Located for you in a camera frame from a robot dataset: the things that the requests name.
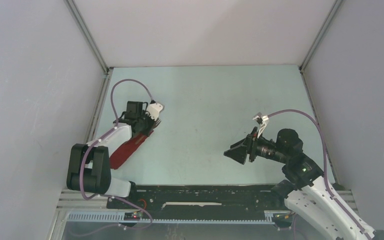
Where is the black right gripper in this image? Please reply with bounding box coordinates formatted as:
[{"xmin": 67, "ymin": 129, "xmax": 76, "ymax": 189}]
[{"xmin": 223, "ymin": 127, "xmax": 288, "ymax": 165}]

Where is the red cloth napkin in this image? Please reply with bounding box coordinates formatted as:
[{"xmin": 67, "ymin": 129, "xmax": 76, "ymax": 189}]
[{"xmin": 109, "ymin": 131, "xmax": 154, "ymax": 170}]

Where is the brown wooden fork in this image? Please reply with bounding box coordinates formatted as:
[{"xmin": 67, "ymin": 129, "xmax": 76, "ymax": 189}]
[{"xmin": 149, "ymin": 118, "xmax": 161, "ymax": 134}]

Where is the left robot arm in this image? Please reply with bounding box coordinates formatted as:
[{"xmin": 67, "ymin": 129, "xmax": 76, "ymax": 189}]
[{"xmin": 66, "ymin": 100, "xmax": 164, "ymax": 208}]

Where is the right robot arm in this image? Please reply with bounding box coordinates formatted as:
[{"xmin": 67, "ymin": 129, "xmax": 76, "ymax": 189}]
[{"xmin": 223, "ymin": 128, "xmax": 384, "ymax": 240}]

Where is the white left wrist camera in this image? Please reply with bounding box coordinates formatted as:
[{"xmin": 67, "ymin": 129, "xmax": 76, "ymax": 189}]
[{"xmin": 146, "ymin": 100, "xmax": 165, "ymax": 121}]

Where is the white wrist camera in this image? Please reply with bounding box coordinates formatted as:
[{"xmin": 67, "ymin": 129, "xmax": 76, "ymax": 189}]
[
  {"xmin": 252, "ymin": 112, "xmax": 270, "ymax": 138},
  {"xmin": 146, "ymin": 100, "xmax": 165, "ymax": 121}
]

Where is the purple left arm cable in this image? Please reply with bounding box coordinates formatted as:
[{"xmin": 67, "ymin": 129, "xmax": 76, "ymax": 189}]
[{"xmin": 79, "ymin": 78, "xmax": 155, "ymax": 231}]

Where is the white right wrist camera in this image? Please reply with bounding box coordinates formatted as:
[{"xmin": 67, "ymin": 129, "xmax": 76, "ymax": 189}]
[{"xmin": 252, "ymin": 112, "xmax": 270, "ymax": 138}]

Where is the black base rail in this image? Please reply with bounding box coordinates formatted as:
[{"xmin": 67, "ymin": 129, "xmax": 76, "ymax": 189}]
[{"xmin": 59, "ymin": 184, "xmax": 359, "ymax": 226}]

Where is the left aluminium frame post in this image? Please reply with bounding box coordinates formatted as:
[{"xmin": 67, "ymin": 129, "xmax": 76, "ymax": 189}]
[{"xmin": 63, "ymin": 0, "xmax": 110, "ymax": 75}]

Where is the aluminium frame post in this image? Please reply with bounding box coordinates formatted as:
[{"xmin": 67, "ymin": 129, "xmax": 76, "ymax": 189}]
[
  {"xmin": 299, "ymin": 0, "xmax": 345, "ymax": 74},
  {"xmin": 63, "ymin": 0, "xmax": 110, "ymax": 75}
]

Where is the right aluminium frame post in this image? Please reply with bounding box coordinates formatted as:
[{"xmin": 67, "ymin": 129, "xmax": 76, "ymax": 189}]
[{"xmin": 299, "ymin": 0, "xmax": 345, "ymax": 74}]

